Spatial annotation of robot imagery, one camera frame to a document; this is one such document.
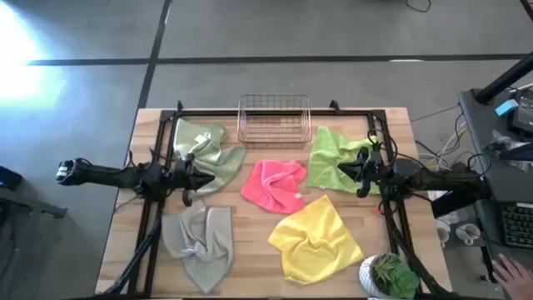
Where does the white mug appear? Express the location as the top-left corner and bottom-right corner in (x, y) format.
(456, 223), (482, 246)
(436, 218), (451, 248)

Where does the black floor cable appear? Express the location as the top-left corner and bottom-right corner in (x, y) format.
(406, 0), (432, 13)

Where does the black flat bar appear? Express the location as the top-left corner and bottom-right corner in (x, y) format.
(431, 189), (492, 218)

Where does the pink microfiber towel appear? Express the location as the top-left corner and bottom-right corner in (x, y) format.
(240, 159), (308, 215)

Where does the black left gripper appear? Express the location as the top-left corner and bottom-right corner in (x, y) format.
(172, 152), (216, 208)

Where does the person's hand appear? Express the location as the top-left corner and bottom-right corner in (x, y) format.
(491, 252), (533, 300)

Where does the lime green microfiber towel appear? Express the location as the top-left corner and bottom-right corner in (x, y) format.
(306, 125), (382, 196)

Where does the black device with blue light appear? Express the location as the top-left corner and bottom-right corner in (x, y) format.
(0, 165), (24, 192)

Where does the grey microfiber towel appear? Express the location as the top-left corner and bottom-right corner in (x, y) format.
(161, 199), (235, 295)

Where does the grey desk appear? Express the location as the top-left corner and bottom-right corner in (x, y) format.
(457, 87), (533, 300)

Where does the black metal table frame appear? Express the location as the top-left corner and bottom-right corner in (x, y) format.
(102, 99), (459, 300)

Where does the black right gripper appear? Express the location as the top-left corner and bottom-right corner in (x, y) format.
(337, 145), (384, 199)

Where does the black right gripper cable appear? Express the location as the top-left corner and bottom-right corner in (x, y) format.
(366, 127), (399, 168)

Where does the green plant in white pot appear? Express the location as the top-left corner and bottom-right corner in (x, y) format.
(358, 252), (421, 300)

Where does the yellow microfiber towel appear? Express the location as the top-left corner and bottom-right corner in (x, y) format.
(267, 194), (365, 286)

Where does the wire mesh basket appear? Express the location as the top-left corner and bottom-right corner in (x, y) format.
(237, 94), (313, 150)

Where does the light blue box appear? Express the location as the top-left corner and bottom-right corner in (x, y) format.
(494, 98), (520, 117)

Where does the white plastic bag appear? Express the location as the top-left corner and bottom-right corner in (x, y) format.
(427, 189), (467, 226)

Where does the black keyboard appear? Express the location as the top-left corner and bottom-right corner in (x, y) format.
(501, 202), (533, 250)

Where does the pale sage teal-edged towel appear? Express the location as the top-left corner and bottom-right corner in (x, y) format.
(172, 117), (247, 200)

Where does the white cable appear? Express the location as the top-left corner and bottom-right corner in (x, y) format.
(432, 124), (471, 168)

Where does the clear plastic bag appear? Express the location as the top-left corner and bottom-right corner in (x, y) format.
(482, 129), (533, 172)

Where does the black electronic device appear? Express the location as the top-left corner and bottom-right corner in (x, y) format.
(511, 87), (533, 135)

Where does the black pole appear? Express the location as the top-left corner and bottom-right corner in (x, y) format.
(474, 52), (533, 105)

